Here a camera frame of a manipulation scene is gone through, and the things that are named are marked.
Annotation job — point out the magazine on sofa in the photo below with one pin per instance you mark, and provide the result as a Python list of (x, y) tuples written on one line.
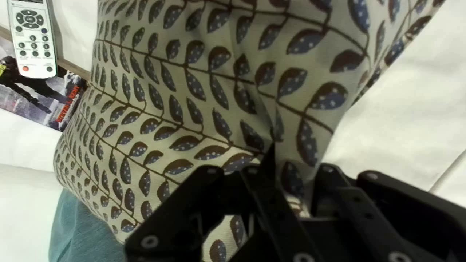
[(49, 102)]

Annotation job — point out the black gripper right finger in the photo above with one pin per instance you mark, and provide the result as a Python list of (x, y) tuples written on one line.
[(327, 179)]

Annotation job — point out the cream fabric sofa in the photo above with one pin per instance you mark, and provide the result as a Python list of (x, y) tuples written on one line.
[(409, 122)]

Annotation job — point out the brown leaf pattern pillow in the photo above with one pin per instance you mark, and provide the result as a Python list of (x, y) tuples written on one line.
[(176, 84)]

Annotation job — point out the blue pillow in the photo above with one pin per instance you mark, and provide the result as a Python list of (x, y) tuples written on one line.
[(78, 236)]

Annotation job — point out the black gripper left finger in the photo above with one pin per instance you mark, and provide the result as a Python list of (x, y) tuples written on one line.
[(262, 174)]

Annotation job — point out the white remote control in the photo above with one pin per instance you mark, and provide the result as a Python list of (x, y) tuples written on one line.
[(32, 36)]

